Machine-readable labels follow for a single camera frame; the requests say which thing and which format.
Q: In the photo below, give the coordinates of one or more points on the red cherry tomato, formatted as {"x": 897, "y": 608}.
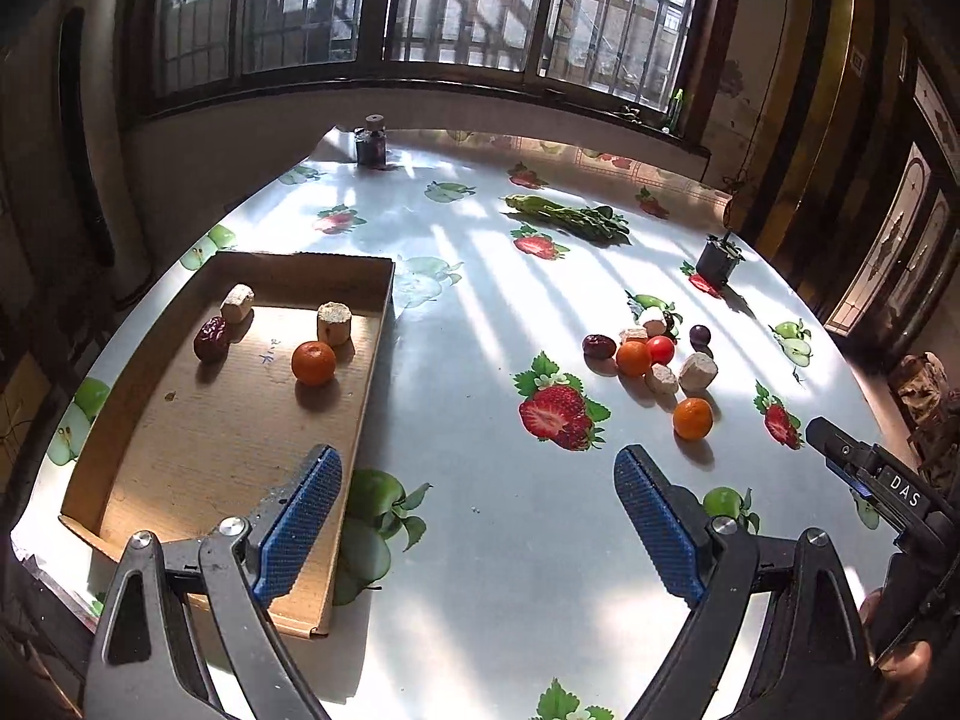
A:
{"x": 661, "y": 350}

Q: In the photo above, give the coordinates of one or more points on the person's right hand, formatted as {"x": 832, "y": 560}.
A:
{"x": 907, "y": 671}

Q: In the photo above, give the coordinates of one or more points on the red jujube date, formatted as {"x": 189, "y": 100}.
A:
{"x": 211, "y": 340}
{"x": 598, "y": 346}

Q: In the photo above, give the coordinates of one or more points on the shallow cardboard tray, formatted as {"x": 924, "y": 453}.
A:
{"x": 225, "y": 427}

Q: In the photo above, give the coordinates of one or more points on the brown crumpled cloth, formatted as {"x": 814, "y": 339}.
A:
{"x": 926, "y": 397}

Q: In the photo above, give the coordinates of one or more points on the dark bottle with cork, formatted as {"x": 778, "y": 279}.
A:
{"x": 371, "y": 144}

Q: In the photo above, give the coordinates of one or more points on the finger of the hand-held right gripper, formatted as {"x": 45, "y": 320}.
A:
{"x": 836, "y": 442}

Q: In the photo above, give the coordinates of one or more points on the green bottle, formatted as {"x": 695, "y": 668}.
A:
{"x": 677, "y": 111}

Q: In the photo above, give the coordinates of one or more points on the wooden door with glass panels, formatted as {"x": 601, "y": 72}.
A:
{"x": 900, "y": 240}

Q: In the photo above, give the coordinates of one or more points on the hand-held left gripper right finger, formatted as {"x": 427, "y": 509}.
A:
{"x": 660, "y": 532}

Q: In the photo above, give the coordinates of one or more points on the dark purple grape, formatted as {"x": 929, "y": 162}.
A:
{"x": 700, "y": 336}

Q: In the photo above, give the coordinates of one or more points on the large beige sugarcane chunk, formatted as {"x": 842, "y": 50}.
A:
{"x": 697, "y": 372}

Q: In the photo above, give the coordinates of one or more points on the fruit printed tablecloth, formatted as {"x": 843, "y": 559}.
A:
{"x": 465, "y": 330}

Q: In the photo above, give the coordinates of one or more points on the green leafy vegetable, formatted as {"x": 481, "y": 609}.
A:
{"x": 570, "y": 216}

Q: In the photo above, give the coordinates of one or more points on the mandarin orange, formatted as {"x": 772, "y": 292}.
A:
{"x": 634, "y": 359}
{"x": 313, "y": 364}
{"x": 692, "y": 418}

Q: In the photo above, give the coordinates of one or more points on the dark wrinkled fruit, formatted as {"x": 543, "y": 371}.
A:
{"x": 673, "y": 324}

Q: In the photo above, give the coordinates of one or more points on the small black pot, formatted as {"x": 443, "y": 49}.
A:
{"x": 718, "y": 259}

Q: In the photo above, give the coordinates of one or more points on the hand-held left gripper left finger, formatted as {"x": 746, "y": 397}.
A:
{"x": 296, "y": 532}

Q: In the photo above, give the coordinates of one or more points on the barred window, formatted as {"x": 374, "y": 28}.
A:
{"x": 450, "y": 7}

